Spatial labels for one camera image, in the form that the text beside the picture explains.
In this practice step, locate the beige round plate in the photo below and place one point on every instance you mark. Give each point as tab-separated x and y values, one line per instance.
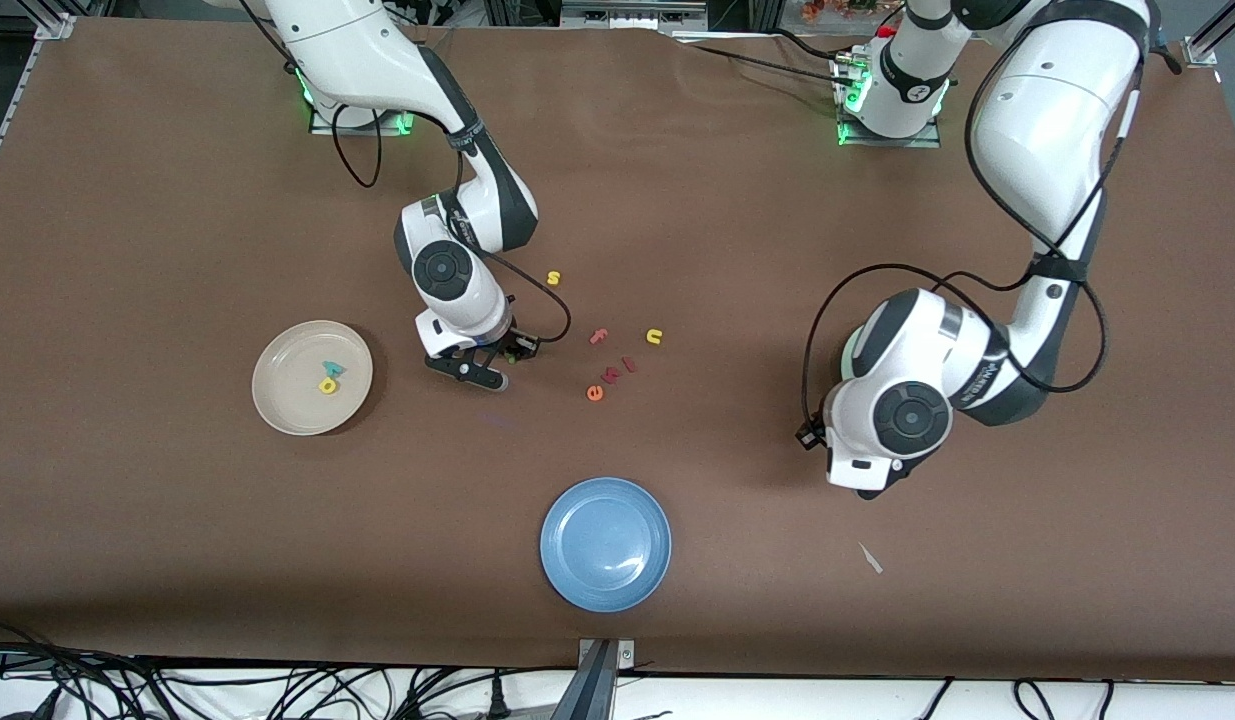
297	390

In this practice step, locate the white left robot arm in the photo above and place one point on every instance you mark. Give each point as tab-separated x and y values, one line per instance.
1037	110

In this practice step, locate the aluminium frame profile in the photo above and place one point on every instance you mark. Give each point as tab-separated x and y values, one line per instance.
1199	50
52	25

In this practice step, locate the green round plate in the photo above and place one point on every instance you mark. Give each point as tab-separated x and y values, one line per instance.
846	355

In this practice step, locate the grey camera stand post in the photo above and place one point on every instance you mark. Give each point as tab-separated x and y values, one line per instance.
597	690

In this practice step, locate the white tape scrap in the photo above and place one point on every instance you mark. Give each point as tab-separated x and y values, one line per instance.
870	558

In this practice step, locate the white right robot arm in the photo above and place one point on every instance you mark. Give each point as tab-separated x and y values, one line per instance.
357	50

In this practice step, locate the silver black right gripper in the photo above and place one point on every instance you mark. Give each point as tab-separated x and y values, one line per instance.
501	345

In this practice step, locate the blue round plate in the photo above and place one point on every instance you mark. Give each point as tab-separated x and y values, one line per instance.
605	545

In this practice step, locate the black power plug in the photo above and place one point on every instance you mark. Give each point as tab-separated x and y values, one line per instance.
497	700

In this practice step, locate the brown table cover sheet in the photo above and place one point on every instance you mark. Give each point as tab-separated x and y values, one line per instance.
617	200

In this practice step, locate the orange artificial flowers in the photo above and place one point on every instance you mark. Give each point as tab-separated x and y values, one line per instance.
827	10

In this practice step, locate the metal frame bracket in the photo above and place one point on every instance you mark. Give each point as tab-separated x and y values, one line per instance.
632	15

